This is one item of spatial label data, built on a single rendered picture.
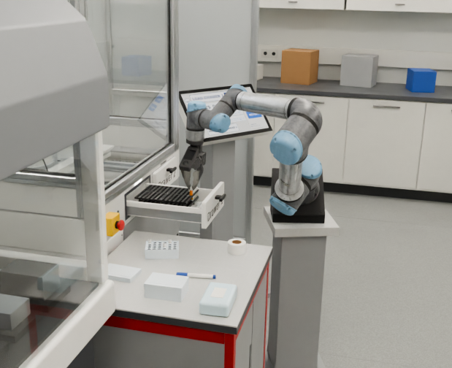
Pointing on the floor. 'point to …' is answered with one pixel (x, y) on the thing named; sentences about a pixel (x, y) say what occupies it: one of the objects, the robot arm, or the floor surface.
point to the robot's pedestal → (296, 292)
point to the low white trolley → (186, 309)
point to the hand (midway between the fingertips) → (190, 187)
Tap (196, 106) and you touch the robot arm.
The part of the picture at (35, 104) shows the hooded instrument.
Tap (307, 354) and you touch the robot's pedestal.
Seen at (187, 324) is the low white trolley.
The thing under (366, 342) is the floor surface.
